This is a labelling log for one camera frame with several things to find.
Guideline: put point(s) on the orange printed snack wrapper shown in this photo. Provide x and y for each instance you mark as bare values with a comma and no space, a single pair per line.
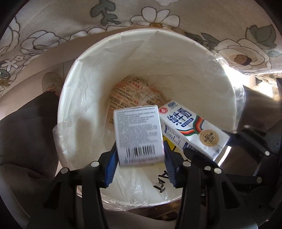
127,92

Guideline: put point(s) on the white milk carton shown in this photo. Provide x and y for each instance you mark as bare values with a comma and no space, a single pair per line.
187,123

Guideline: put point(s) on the white barcode box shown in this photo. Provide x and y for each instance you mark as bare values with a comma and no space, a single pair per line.
136,127

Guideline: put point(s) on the white lined trash bin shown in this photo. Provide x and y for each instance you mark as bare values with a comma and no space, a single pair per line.
99,88

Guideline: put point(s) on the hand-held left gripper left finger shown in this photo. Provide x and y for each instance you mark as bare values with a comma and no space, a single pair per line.
109,167

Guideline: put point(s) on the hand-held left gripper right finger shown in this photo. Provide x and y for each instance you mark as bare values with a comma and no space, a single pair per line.
171,169

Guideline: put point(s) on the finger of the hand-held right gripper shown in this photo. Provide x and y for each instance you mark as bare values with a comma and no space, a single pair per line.
198,157
246,138

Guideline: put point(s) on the white shoe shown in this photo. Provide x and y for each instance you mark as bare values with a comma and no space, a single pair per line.
51,83

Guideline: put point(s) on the floral bed sheet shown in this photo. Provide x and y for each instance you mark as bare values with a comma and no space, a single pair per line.
66,22

